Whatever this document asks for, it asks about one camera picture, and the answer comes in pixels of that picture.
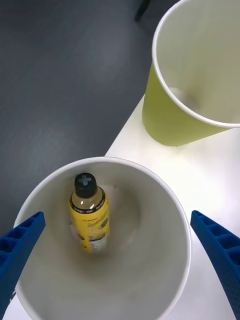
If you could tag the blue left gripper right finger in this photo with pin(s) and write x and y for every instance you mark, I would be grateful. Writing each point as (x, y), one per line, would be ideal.
(222, 255)

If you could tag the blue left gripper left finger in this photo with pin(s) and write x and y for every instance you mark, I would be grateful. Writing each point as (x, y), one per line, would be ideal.
(20, 247)

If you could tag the yellow bottle with black cap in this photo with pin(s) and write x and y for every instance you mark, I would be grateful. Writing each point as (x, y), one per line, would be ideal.
(88, 220)

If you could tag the grey plastic waste bin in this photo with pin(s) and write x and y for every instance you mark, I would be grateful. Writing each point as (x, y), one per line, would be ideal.
(140, 262)

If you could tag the yellow-green plastic waste bin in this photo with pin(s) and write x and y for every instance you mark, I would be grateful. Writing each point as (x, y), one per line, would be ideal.
(170, 120)

